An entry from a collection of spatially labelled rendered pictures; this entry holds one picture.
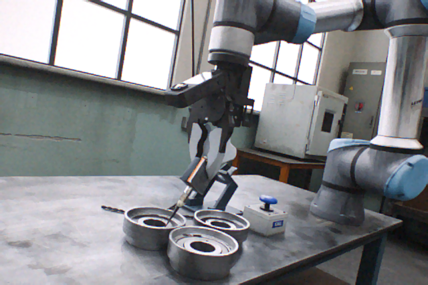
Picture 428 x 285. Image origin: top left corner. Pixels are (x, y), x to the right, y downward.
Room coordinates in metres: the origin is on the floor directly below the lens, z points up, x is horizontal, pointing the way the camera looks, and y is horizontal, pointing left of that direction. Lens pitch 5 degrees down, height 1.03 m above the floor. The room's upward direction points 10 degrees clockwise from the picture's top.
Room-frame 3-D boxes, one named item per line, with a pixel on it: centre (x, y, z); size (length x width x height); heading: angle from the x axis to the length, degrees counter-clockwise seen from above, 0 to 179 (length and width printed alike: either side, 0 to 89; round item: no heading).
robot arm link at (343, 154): (0.91, -0.40, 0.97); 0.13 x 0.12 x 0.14; 27
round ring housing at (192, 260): (0.47, -0.01, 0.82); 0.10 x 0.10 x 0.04
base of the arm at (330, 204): (0.92, -0.39, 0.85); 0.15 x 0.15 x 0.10
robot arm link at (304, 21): (0.63, -0.08, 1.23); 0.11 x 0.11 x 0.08; 27
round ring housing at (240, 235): (0.58, -0.04, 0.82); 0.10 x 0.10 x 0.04
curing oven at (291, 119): (3.04, -0.82, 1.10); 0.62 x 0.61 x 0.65; 135
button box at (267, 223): (0.69, -0.15, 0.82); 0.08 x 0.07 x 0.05; 135
